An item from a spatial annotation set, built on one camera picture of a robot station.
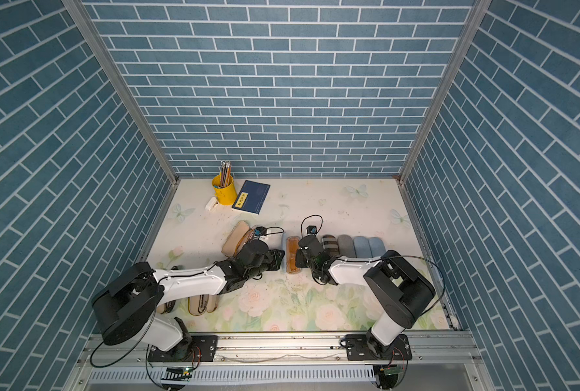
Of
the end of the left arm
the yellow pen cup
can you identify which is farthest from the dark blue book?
the end of the left arm

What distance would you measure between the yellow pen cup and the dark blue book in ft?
0.09

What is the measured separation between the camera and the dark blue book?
110 centimetres
